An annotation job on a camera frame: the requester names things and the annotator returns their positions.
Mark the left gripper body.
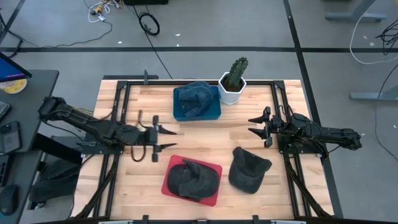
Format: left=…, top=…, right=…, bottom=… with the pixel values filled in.
left=136, top=114, right=160, bottom=164

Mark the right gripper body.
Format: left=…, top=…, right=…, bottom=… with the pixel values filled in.
left=264, top=106, right=284, bottom=149

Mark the blue denim cap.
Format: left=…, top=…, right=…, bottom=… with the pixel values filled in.
left=177, top=98, right=203, bottom=119
left=178, top=81, right=216, bottom=110

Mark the dark grey cap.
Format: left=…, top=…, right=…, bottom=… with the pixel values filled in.
left=228, top=146, right=273, bottom=195
left=167, top=162, right=200, bottom=200
left=181, top=158, right=221, bottom=202

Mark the white hexagonal plant pot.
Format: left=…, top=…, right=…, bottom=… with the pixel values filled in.
left=218, top=72, right=248, bottom=105

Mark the translucent pink plastic bin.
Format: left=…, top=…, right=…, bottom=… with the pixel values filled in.
left=160, top=154, right=224, bottom=207

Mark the teal blue plastic bin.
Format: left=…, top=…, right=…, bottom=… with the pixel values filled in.
left=172, top=85, right=223, bottom=123

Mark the green cactus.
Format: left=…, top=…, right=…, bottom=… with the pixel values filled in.
left=228, top=56, right=250, bottom=88

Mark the grey desk foot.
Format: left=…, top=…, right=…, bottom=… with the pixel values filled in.
left=349, top=83, right=398, bottom=101
left=324, top=0, right=380, bottom=23

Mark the dark grey desk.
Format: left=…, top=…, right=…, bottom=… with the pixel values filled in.
left=0, top=69, right=60, bottom=224

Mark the black smartphone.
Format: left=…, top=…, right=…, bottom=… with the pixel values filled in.
left=0, top=121, right=23, bottom=154

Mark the yellow wipes canister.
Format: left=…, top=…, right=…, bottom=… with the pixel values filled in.
left=0, top=78, right=29, bottom=95

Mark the black monitor screen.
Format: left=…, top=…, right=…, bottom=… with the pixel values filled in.
left=0, top=50, right=33, bottom=83

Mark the black computer mouse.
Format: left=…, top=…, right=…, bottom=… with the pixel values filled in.
left=0, top=184, right=20, bottom=217

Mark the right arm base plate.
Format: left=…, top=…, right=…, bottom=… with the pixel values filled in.
left=277, top=141, right=323, bottom=157

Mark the black aluminium table frame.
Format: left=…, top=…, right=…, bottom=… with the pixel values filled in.
left=71, top=78, right=335, bottom=224

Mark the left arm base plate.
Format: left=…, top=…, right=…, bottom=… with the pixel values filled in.
left=75, top=141, right=126, bottom=156

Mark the black coiled cable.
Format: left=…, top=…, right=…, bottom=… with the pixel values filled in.
left=137, top=11, right=161, bottom=37

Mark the long white cable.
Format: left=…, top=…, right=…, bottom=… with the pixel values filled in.
left=349, top=0, right=398, bottom=66

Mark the white yellow cable bundle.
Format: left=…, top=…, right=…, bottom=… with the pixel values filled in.
left=83, top=0, right=123, bottom=24

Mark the black cable bundle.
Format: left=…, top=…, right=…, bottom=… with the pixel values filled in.
left=375, top=18, right=398, bottom=57

